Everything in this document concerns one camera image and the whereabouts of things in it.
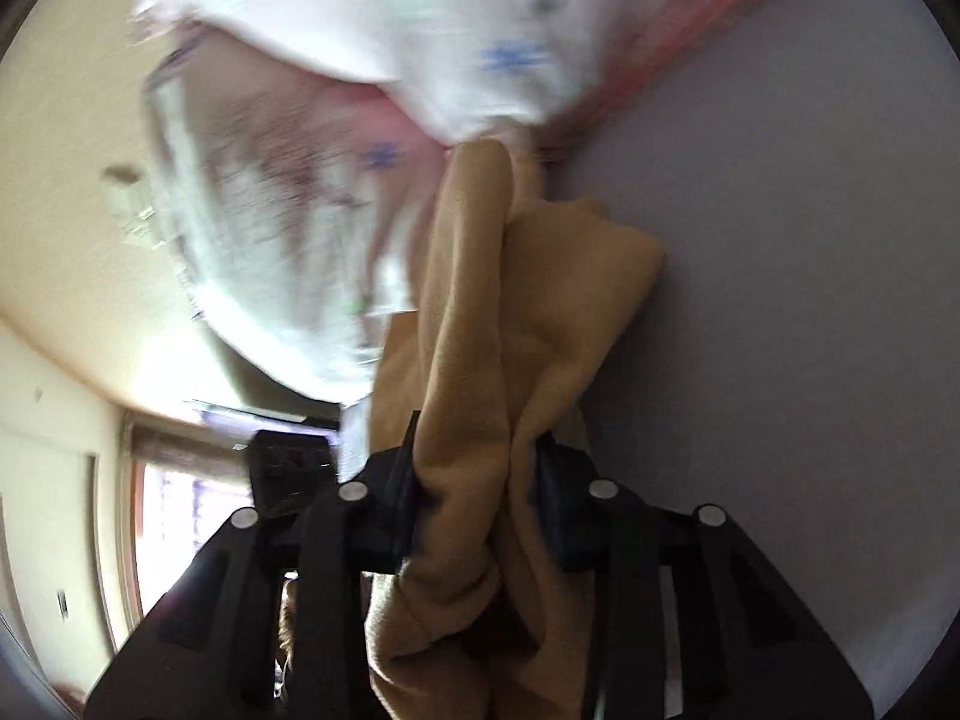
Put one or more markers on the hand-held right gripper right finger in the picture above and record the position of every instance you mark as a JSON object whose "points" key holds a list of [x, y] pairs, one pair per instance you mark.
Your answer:
{"points": [[553, 510]]}

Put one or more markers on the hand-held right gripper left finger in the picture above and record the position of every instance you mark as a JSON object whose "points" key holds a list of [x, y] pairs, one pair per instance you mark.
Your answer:
{"points": [[401, 499]]}

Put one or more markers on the tan fleece garment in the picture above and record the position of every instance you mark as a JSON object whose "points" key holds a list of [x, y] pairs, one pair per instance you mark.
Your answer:
{"points": [[480, 360]]}

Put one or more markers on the white floral printed cloth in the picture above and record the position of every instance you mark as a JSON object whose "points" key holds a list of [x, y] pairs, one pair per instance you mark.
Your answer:
{"points": [[300, 127]]}

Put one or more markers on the pink cloth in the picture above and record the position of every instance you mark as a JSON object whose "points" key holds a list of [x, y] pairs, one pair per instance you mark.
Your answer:
{"points": [[652, 30]]}

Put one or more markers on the window with brown frame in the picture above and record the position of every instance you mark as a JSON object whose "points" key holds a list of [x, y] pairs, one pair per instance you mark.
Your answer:
{"points": [[180, 517]]}

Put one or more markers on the wall light switch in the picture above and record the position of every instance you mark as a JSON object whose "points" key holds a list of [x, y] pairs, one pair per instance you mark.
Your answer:
{"points": [[63, 604]]}

